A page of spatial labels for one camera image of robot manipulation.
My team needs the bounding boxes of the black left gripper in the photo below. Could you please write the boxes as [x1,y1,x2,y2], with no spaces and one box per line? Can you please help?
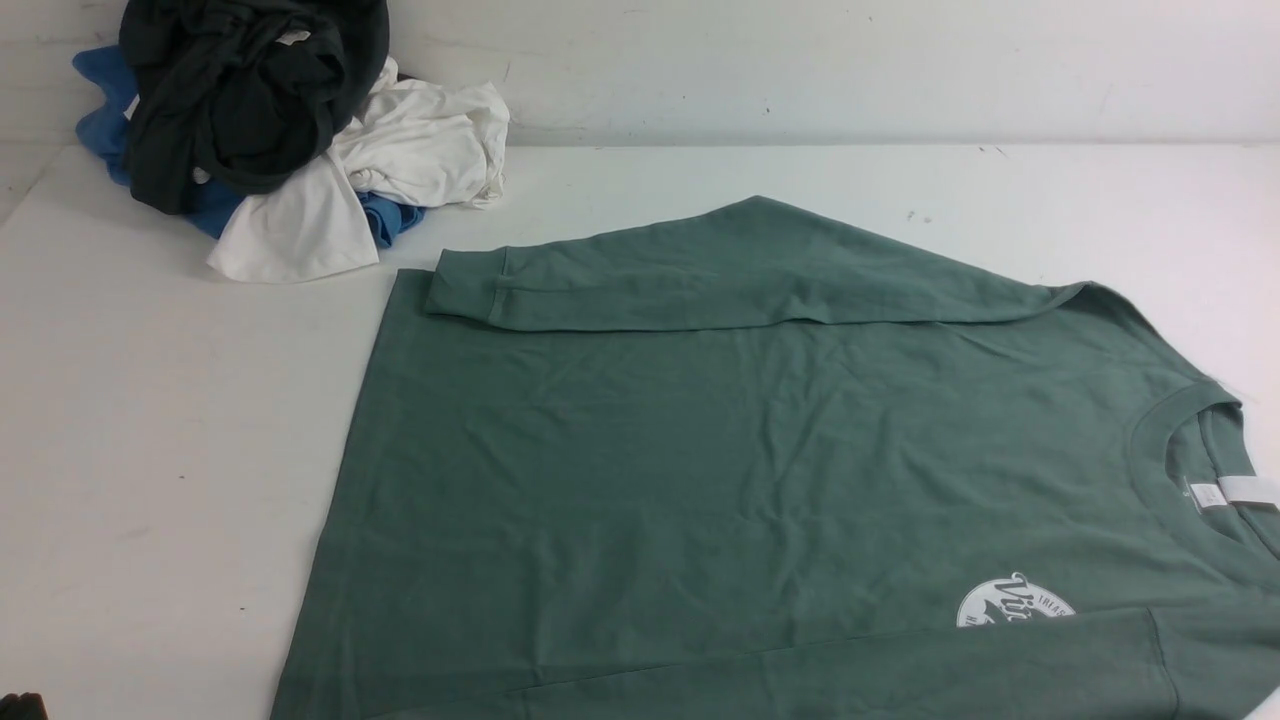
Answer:
[0,693,49,720]

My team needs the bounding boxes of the green long-sleeved shirt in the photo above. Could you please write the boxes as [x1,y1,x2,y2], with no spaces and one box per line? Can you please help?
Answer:
[270,197,1279,719]

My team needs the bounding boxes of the black crumpled garment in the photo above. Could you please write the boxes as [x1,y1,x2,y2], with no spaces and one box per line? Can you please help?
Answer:
[118,1,390,215]

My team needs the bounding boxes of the white crumpled garment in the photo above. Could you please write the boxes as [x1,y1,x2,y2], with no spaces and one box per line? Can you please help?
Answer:
[207,59,511,284]

